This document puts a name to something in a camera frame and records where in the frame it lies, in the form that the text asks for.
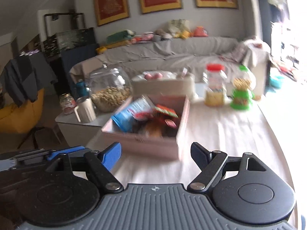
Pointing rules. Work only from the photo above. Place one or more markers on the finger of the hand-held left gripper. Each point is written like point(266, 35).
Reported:
point(31, 157)
point(64, 152)

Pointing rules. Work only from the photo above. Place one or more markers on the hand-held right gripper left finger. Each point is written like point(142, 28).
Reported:
point(111, 155)

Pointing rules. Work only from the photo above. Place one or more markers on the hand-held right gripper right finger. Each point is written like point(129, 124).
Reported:
point(200, 154)

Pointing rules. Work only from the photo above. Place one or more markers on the pink cardboard box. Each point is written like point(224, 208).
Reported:
point(144, 143)

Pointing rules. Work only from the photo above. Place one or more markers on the packet with red round label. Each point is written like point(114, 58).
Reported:
point(171, 123)

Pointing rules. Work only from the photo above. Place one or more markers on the blue snack packet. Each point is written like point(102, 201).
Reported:
point(130, 113)

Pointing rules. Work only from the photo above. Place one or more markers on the tan pastry packet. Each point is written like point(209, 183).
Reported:
point(154, 129)

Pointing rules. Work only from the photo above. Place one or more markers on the large red chips packet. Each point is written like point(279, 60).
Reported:
point(166, 111)

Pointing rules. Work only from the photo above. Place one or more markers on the black stool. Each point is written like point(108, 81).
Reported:
point(38, 136)

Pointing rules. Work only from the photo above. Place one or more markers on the white side table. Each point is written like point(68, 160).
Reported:
point(76, 127)

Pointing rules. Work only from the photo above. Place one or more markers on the yellow bean bag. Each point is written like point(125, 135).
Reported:
point(19, 115)

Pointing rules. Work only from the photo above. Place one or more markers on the white mug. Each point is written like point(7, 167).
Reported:
point(86, 111)

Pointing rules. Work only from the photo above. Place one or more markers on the small glass jar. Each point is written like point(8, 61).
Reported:
point(67, 104)

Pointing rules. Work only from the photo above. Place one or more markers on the glass jar of peanuts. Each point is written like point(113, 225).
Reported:
point(110, 93)

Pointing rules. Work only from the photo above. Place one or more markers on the blue bottle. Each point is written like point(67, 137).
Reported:
point(82, 89)

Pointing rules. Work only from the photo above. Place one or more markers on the plastic jar with red lid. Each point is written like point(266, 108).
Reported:
point(214, 86)

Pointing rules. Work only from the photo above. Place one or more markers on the green gumball machine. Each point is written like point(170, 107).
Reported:
point(242, 95)

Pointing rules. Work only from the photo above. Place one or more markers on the beige tub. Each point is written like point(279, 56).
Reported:
point(165, 86)

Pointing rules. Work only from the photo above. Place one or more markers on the dark clothing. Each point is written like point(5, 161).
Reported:
point(19, 79)

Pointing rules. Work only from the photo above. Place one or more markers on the pink eggs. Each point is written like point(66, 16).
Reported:
point(152, 76)

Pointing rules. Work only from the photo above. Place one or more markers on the dark blue chair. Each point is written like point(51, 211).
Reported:
point(79, 62)

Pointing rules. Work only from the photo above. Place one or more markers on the grey covered sofa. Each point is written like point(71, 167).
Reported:
point(187, 50)

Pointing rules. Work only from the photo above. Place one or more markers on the blue plastic basin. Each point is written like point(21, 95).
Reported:
point(277, 81)

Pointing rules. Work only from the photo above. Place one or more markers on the yellow cushion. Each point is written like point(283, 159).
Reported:
point(105, 48)

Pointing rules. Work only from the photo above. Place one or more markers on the glass fish tank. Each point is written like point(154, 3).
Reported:
point(69, 42)

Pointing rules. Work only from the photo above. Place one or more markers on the green cushion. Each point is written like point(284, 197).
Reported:
point(120, 37)

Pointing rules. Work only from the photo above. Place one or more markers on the pink patterned cloth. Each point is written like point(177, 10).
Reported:
point(254, 46)

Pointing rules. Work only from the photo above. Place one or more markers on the yellow plush toy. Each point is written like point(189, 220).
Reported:
point(184, 34)

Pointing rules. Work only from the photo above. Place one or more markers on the orange plush toy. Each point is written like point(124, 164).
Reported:
point(200, 31)

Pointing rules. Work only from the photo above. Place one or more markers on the pink plush toy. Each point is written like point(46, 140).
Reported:
point(146, 37)

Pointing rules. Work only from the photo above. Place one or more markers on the grey plush toy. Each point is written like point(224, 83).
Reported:
point(163, 34)

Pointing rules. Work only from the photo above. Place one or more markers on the white green bag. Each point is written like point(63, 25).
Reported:
point(178, 25)

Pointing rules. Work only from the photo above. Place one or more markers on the hanging clothes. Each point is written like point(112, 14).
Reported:
point(278, 9)

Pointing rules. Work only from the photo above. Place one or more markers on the black metal frame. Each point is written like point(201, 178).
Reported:
point(64, 16)

